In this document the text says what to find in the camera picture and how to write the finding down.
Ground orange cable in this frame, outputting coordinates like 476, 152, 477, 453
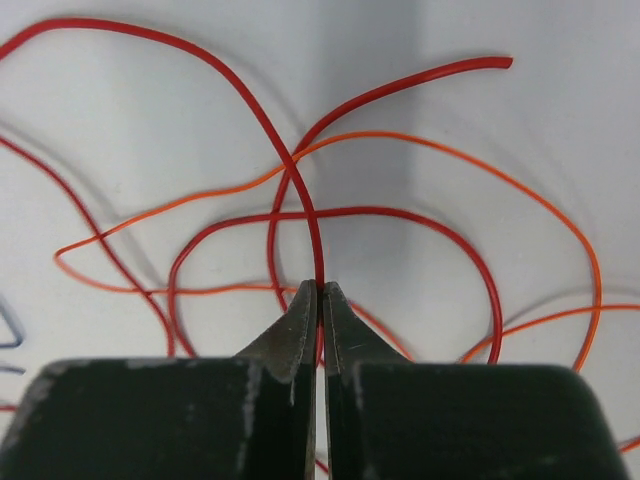
53, 130, 640, 454

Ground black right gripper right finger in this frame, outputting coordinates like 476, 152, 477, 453
322, 282, 628, 479

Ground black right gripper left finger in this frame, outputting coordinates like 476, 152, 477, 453
1, 280, 319, 479

